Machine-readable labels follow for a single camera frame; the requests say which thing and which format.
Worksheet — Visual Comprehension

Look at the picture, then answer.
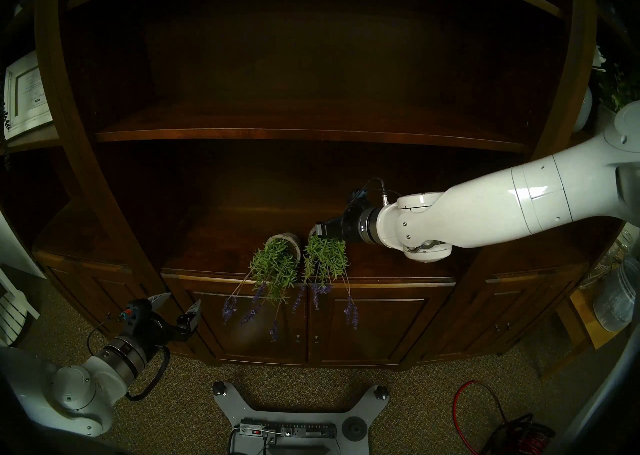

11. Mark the black power strip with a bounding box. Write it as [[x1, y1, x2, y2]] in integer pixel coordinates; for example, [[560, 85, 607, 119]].
[[239, 422, 338, 439]]

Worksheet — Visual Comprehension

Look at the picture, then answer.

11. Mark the fake lavender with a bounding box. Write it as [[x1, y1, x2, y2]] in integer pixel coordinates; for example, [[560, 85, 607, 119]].
[[291, 224, 361, 331], [221, 232, 303, 343]]

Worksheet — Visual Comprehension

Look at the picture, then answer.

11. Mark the white slatted wooden chair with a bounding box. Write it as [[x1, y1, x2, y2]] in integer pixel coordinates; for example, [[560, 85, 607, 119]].
[[0, 267, 41, 347]]

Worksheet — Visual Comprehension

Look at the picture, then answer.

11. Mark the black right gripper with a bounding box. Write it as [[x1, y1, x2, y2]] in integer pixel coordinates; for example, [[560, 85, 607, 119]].
[[314, 207, 363, 244]]

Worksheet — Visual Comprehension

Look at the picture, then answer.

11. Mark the white round vase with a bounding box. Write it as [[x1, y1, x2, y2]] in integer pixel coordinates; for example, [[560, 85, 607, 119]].
[[574, 87, 594, 133]]

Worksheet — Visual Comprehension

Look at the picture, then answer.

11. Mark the dark trailing plant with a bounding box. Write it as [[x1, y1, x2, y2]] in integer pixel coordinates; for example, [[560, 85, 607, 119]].
[[0, 102, 12, 170]]

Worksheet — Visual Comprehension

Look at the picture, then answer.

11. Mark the braided right arm cable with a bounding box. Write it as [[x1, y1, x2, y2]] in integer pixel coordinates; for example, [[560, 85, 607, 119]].
[[357, 178, 401, 207]]

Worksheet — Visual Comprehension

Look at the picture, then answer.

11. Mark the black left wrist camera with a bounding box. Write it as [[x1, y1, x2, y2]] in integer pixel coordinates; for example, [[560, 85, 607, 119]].
[[119, 299, 152, 328]]

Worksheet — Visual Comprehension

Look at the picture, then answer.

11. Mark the white framed certificate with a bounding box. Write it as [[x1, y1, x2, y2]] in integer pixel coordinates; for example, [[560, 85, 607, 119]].
[[4, 50, 54, 141]]

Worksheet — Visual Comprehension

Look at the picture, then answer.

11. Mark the black and red cable coil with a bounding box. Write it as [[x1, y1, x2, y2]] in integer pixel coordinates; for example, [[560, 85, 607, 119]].
[[482, 413, 556, 455]]

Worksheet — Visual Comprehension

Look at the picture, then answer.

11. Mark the dark wooden shelf cabinet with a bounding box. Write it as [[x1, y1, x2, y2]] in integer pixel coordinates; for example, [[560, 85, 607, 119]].
[[0, 0, 640, 372]]

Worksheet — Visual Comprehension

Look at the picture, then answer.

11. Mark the wooden cabinet door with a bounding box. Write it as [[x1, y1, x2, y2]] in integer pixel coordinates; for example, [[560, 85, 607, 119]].
[[187, 289, 308, 365], [308, 287, 433, 366]]

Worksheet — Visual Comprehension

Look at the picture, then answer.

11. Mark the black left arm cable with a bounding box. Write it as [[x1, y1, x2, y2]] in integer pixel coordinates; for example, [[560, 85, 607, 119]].
[[125, 345, 172, 402]]

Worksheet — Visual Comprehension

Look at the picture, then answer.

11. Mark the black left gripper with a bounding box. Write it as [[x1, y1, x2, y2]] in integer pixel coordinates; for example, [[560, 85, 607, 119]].
[[141, 293, 203, 351]]

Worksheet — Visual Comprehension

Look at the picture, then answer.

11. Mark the black round disk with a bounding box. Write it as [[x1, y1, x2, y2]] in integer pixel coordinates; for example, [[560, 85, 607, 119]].
[[342, 417, 368, 441]]

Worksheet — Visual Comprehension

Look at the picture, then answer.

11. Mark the green plant in white pot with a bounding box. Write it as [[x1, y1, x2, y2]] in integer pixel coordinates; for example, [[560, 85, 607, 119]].
[[596, 62, 640, 116]]

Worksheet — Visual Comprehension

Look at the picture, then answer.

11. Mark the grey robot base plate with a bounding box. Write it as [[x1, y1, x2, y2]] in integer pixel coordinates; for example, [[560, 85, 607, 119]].
[[212, 382, 390, 455]]

